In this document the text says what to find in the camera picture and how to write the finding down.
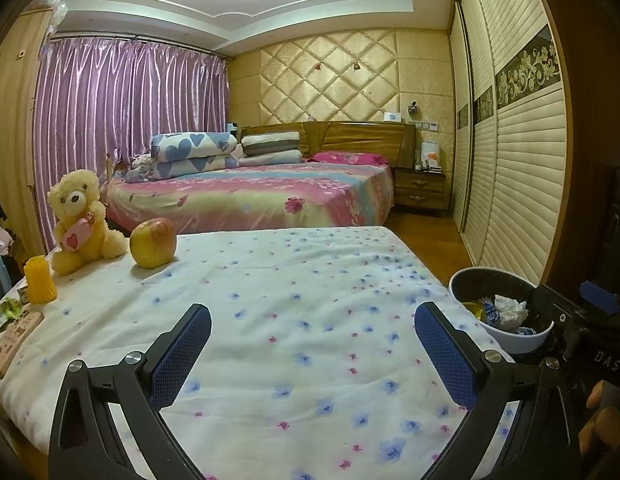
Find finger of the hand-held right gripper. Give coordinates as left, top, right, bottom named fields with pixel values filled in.
left=535, top=285, right=588, bottom=329
left=580, top=280, right=620, bottom=311

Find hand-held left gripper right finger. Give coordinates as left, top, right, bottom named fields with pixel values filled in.
left=414, top=301, right=581, bottom=480

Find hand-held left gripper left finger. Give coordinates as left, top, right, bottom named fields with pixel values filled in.
left=48, top=303, right=213, bottom=480

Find black white trash bin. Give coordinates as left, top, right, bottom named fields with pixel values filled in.
left=449, top=266, right=556, bottom=356

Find person's right hand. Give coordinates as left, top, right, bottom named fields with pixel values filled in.
left=577, top=379, right=620, bottom=456

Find yellow red apple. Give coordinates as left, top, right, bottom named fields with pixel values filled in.
left=130, top=217, right=178, bottom=270

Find white floral blanket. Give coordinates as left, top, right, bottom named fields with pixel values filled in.
left=0, top=225, right=521, bottom=480

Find slatted sliding wardrobe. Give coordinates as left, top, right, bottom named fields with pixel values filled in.
left=450, top=0, right=573, bottom=286

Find wooden nightstand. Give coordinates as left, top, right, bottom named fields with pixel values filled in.
left=394, top=167, right=448, bottom=213

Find long pink box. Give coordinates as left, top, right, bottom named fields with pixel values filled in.
left=0, top=311, right=44, bottom=380

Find bed with floral sheet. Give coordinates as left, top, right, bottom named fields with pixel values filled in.
left=104, top=160, right=395, bottom=236

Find green foil packet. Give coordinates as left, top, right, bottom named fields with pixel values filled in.
left=0, top=297, right=23, bottom=336

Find cream teddy bear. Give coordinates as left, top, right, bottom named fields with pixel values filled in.
left=48, top=169, right=128, bottom=276

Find light purple plush toy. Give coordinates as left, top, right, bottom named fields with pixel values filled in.
left=117, top=152, right=155, bottom=183

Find white papers on nightstand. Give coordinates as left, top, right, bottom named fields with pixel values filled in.
left=417, top=142, right=441, bottom=173

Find heart print folded quilt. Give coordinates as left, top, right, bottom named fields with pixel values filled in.
left=150, top=131, right=241, bottom=178

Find pink pillow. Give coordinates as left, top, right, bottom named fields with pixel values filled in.
left=310, top=151, right=391, bottom=166

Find striped folded bedding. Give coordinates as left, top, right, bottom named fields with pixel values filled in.
left=240, top=131, right=303, bottom=165

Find wooden headboard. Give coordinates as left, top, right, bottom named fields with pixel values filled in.
left=240, top=121, right=417, bottom=168

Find purple satin curtain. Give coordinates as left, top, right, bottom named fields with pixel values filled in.
left=32, top=35, right=228, bottom=256

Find wooden cabinet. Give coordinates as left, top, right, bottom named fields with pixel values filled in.
left=0, top=7, right=55, bottom=271

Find curtain rod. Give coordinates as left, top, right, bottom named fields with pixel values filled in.
left=50, top=34, right=225, bottom=58

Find clear plastic bag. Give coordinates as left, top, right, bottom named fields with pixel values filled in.
left=37, top=0, right=70, bottom=36

